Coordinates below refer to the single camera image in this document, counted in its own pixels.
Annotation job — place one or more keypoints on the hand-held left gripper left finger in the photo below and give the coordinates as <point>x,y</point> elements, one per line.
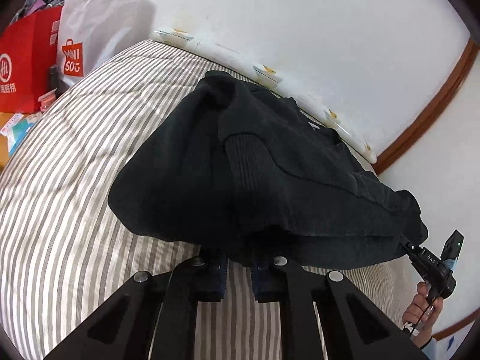
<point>220,273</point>

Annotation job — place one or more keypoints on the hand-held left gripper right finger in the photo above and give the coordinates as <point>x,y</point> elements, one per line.
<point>259,277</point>

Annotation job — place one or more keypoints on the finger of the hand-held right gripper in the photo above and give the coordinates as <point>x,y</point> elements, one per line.
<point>408,248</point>

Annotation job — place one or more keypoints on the black sweatshirt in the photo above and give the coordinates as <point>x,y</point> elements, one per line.
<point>225,180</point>

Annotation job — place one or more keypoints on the person's right hand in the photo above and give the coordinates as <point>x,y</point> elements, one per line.
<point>418,315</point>

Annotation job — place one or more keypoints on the brown wooden baseboard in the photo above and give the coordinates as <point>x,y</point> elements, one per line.
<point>453,330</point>

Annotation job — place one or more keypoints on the striped quilted mat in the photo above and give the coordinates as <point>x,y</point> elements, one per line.
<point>75,195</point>

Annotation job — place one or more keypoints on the cardboard box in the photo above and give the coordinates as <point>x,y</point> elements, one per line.
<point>4,157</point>

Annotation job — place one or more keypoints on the blue white paper packet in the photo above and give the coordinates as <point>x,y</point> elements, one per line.
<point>20,131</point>

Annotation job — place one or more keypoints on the white plastic shopping bag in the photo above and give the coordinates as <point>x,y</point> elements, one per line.
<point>105,18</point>

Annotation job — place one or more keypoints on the red paper bag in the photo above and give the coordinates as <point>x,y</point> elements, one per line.
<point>26,63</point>

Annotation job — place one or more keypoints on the brown wooden door frame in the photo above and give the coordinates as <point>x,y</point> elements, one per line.
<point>431,108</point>

